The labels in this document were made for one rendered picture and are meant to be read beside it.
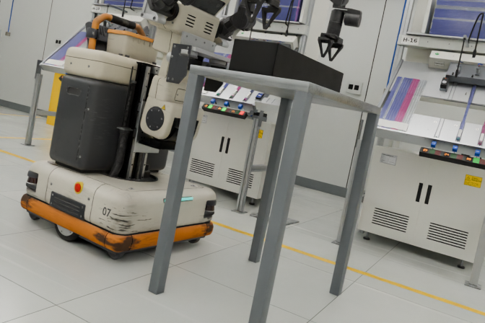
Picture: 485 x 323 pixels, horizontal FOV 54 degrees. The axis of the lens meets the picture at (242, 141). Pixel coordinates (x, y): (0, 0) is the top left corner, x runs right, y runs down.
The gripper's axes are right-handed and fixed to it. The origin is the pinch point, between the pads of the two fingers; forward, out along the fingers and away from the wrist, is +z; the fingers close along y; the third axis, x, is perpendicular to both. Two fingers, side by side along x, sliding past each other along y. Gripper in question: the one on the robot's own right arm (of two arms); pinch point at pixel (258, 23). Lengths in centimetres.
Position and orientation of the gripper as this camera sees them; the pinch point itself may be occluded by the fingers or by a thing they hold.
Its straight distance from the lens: 159.5
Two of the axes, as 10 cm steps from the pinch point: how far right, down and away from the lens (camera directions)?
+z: -2.3, 9.7, 0.9
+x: -8.1, -2.4, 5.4
